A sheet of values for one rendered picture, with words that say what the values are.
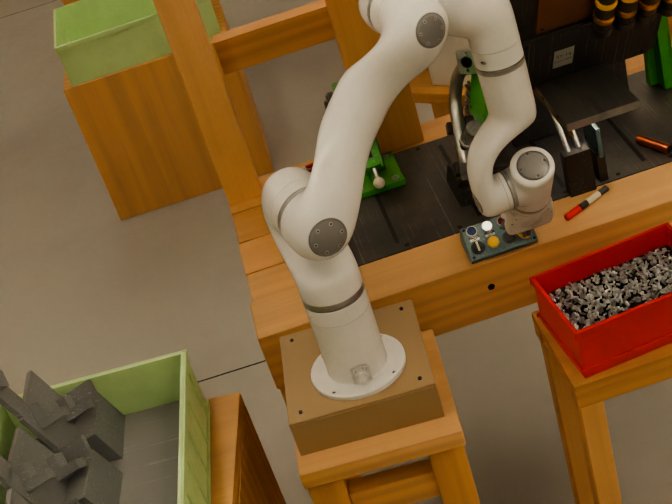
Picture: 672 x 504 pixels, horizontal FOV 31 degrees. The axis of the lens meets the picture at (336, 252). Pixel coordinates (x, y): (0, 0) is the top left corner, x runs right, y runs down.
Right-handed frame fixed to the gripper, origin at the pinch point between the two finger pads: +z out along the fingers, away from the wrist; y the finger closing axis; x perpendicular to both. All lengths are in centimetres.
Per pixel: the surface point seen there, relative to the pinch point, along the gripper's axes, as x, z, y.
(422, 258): 3.8, 9.0, -21.9
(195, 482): -33, -14, -79
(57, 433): -13, -9, -104
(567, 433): -38.7, 30.5, -3.1
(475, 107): 32.4, 4.7, 0.7
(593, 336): -30.4, -14.2, 1.7
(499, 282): -7.0, 9.0, -8.0
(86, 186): 163, 230, -130
